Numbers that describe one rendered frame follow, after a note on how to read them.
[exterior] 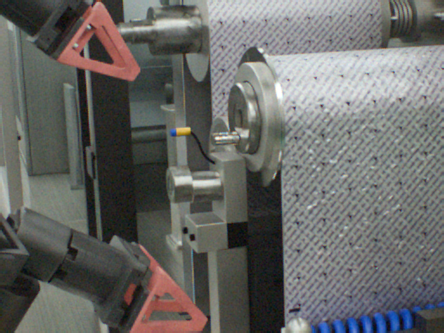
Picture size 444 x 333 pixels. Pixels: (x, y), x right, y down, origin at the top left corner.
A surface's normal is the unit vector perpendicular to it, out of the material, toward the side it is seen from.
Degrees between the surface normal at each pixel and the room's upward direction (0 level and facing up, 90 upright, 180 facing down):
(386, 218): 90
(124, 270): 59
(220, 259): 90
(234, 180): 90
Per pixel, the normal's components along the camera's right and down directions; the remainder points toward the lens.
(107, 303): -0.83, -0.43
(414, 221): 0.29, 0.18
